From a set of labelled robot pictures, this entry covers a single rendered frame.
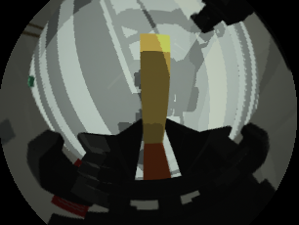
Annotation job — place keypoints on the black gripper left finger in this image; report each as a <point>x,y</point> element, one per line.
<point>124,146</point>

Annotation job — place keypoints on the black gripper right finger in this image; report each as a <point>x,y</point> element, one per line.
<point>188,145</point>

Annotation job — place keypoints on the small green block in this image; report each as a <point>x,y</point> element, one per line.
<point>31,79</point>

